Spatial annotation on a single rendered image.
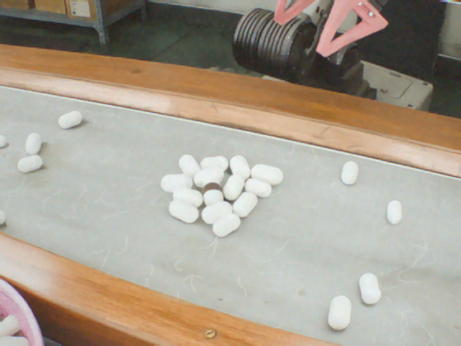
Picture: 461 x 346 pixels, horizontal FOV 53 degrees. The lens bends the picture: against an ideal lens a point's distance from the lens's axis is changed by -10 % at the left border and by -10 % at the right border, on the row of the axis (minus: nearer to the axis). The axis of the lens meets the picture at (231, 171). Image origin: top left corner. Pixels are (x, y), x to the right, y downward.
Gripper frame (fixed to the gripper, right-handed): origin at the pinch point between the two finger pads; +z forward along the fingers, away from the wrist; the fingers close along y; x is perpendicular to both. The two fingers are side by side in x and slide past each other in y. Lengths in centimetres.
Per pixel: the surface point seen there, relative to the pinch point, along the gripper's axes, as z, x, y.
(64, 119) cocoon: 29.1, 11.2, 18.9
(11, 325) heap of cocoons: 37.4, 18.5, -13.4
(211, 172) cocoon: 19.3, -0.3, -1.6
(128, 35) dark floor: 57, -74, 230
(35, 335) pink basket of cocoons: 33.2, 18.1, -17.7
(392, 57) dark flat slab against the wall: -21, -159, 131
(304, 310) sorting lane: 20.2, -2.4, -22.3
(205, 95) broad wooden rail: 15.5, -4.2, 14.7
